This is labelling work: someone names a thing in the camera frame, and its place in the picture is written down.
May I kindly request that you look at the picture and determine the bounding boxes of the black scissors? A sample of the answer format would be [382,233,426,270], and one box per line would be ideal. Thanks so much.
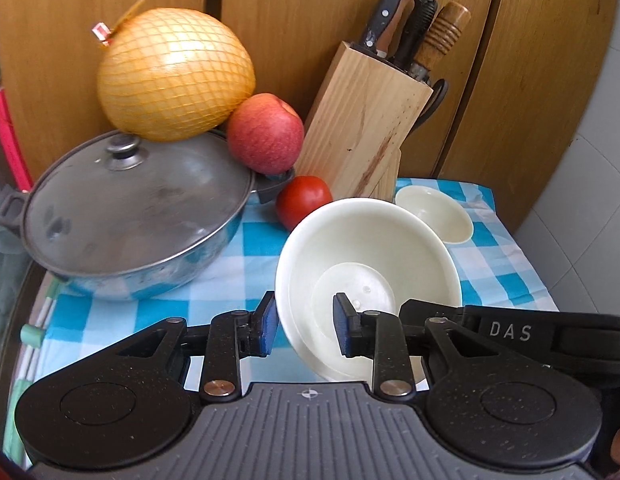
[408,78,449,136]

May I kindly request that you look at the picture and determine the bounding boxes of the red tomato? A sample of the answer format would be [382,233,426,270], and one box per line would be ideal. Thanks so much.
[275,176,333,231]

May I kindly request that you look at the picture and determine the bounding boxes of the white green chopsticks bundle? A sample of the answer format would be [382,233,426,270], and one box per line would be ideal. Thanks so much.
[2,273,62,466]

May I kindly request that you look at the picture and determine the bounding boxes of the blue white checkered tablecloth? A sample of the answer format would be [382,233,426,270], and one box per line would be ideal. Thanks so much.
[34,179,556,381]

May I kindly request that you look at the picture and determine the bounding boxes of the black handled knife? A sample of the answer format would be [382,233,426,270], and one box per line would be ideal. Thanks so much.
[358,0,413,58]

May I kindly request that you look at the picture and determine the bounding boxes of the brown wooden handled knife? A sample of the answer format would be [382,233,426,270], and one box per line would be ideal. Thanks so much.
[408,1,472,81]

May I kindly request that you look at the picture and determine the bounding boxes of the cream bowl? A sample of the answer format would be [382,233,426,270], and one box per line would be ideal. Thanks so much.
[395,185,474,245]
[274,198,462,382]

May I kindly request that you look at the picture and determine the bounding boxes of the red flat box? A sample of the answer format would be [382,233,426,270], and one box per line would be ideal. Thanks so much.
[0,88,33,192]

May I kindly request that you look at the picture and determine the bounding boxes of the wooden knife block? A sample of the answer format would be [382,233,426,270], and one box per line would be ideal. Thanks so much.
[295,42,432,202]

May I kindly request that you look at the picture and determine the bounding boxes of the red apple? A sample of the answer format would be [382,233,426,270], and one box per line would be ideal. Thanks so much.
[226,93,304,176]

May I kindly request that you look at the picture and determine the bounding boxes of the dark ribbed handle tool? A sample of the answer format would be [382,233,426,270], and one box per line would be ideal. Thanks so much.
[390,0,438,70]

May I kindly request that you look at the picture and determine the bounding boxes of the yellow netted pomelo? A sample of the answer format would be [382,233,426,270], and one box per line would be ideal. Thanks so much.
[92,0,256,142]

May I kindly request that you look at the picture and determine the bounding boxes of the wooden cabinet doors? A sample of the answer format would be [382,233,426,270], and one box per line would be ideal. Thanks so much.
[0,0,617,230]

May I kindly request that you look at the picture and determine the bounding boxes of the steel pot with lid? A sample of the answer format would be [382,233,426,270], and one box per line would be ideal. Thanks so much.
[0,130,294,300]

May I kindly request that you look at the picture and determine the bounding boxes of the frosted glass panel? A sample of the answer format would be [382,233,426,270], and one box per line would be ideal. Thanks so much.
[0,157,42,444]

